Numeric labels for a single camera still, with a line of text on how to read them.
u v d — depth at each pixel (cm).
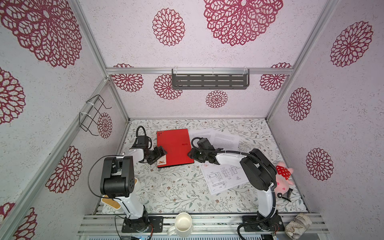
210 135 111
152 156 86
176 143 103
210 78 94
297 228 70
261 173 52
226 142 107
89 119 76
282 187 79
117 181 48
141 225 67
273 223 62
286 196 81
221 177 90
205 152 76
